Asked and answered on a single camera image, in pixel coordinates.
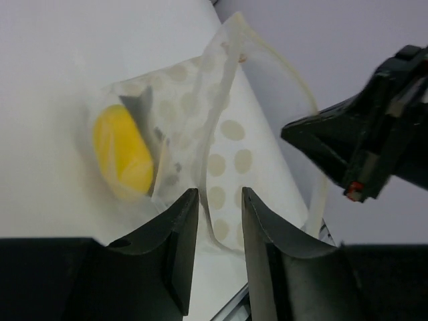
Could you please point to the fake grey fish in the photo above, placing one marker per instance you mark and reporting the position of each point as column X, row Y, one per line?
column 166, row 170

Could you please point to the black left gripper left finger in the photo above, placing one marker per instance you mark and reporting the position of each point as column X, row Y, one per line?
column 145, row 275

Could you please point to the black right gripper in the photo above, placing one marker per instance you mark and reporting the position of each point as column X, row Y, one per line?
column 361, row 142

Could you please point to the fake yellow lemon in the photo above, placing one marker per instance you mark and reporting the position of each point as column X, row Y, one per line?
column 123, row 157

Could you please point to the clear dotted zip bag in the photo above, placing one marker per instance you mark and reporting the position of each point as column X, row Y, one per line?
column 212, row 108

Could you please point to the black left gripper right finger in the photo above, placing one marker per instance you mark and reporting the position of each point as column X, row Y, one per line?
column 294, row 276

